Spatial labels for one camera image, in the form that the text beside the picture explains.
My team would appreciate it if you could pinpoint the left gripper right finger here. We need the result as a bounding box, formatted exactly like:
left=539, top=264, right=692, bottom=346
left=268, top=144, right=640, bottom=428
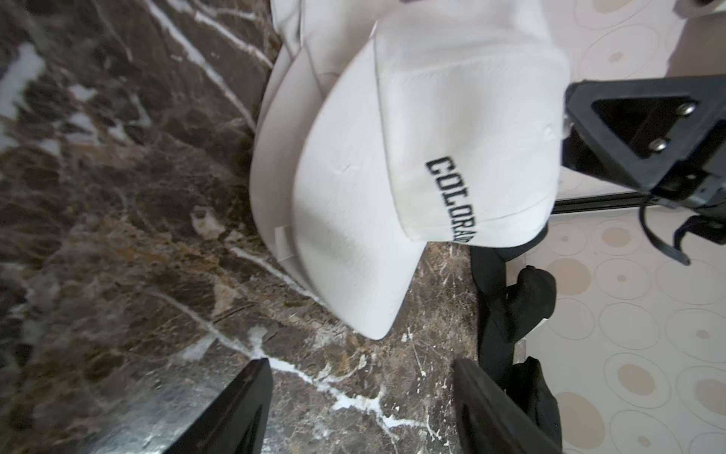
left=453, top=359, right=562, bottom=453

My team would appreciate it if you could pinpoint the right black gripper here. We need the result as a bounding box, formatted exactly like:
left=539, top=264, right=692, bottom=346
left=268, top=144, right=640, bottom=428
left=563, top=75, right=725, bottom=244

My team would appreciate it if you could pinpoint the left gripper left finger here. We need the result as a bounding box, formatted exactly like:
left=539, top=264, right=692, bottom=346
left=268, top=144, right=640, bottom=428
left=166, top=359, right=273, bottom=454

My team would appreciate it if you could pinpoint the black cap with white patch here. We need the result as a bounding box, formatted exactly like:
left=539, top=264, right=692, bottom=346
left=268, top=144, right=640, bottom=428
left=470, top=228, right=557, bottom=389

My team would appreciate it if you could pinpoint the white Colorado cap front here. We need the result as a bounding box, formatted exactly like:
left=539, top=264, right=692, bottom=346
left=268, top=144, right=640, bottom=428
left=250, top=34, right=345, bottom=294

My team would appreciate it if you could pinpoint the white colorado cap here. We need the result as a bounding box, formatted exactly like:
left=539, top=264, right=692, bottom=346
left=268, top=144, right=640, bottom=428
left=250, top=34, right=345, bottom=294
left=270, top=0, right=318, bottom=62

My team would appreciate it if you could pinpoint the black cap front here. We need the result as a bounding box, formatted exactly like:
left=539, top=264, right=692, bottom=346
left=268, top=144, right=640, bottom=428
left=506, top=357, right=563, bottom=449

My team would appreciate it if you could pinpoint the black right frame post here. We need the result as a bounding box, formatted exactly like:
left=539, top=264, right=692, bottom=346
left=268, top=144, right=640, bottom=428
left=552, top=192, right=661, bottom=216

